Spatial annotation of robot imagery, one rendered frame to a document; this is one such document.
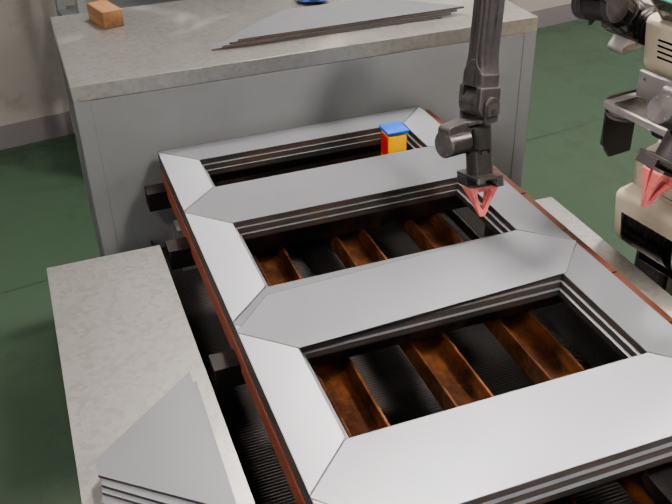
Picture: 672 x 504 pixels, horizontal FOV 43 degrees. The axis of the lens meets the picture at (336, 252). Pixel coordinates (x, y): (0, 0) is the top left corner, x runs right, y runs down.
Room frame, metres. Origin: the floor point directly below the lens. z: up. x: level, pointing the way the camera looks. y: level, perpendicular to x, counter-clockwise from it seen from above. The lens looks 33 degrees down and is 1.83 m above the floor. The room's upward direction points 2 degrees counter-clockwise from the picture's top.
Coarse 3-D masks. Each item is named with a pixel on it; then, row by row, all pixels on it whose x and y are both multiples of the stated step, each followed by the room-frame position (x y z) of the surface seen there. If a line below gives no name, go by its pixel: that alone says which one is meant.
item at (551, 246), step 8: (520, 232) 1.56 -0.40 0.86; (528, 232) 1.56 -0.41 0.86; (528, 240) 1.53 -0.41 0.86; (536, 240) 1.53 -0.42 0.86; (544, 240) 1.53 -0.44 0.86; (552, 240) 1.52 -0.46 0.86; (544, 248) 1.49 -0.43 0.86; (552, 248) 1.49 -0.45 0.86; (560, 248) 1.49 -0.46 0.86; (568, 248) 1.49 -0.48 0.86; (552, 256) 1.46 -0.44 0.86; (560, 256) 1.46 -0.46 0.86; (568, 256) 1.46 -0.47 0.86; (560, 264) 1.43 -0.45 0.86; (568, 264) 1.43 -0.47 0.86
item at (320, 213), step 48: (288, 144) 2.03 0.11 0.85; (336, 144) 2.07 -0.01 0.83; (384, 192) 1.76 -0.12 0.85; (432, 192) 1.79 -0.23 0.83; (192, 240) 1.63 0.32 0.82; (288, 288) 1.38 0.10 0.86; (528, 288) 1.38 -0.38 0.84; (576, 288) 1.36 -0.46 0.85; (384, 336) 1.26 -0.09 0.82; (624, 336) 1.21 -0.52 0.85; (576, 480) 0.89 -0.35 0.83
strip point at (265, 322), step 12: (264, 300) 1.34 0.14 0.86; (252, 312) 1.30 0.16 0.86; (264, 312) 1.30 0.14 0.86; (276, 312) 1.30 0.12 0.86; (252, 324) 1.27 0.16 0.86; (264, 324) 1.27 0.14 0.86; (276, 324) 1.26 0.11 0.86; (252, 336) 1.23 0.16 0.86; (264, 336) 1.23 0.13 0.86; (276, 336) 1.23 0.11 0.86; (288, 336) 1.23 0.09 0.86
